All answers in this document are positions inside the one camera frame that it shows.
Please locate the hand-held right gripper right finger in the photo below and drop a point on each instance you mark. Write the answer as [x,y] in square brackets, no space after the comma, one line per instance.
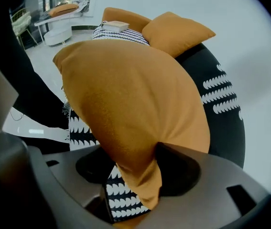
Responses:
[209,199]

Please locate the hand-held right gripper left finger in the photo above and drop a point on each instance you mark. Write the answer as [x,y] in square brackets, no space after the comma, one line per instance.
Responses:
[63,173]

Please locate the orange cushion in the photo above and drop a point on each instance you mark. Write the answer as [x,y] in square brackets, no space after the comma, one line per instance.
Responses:
[176,32]
[130,99]

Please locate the black white patterned sofa cover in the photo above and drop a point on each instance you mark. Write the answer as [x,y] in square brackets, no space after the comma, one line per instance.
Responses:
[221,128]

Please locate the person's black trousers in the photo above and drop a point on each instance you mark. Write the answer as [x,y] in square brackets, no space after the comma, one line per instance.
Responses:
[37,92]

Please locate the white round basket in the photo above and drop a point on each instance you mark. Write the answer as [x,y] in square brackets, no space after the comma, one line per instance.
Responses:
[56,32]

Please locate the pale green fuzzy cushion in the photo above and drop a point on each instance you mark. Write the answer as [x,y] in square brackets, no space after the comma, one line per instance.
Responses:
[21,23]

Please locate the beige book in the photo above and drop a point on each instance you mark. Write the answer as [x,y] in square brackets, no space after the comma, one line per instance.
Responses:
[116,25]

